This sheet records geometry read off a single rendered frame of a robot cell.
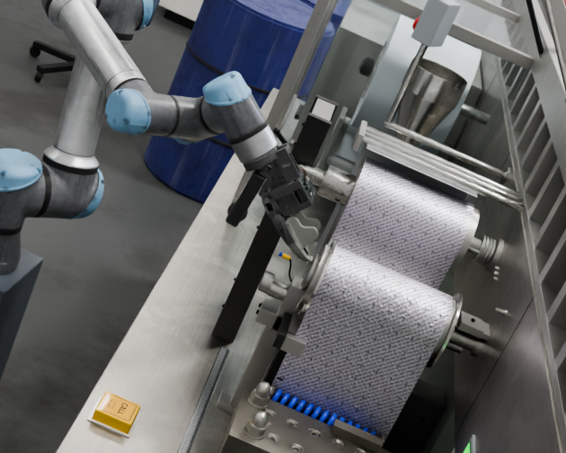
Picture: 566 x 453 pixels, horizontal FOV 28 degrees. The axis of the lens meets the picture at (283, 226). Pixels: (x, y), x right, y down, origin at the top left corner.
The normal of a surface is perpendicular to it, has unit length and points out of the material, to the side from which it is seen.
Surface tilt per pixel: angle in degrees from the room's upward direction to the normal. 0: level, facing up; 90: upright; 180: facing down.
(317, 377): 90
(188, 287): 0
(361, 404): 90
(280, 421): 0
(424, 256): 92
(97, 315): 0
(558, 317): 90
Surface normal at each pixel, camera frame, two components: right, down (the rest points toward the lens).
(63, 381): 0.38, -0.84
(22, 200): 0.60, 0.50
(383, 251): -0.15, 0.38
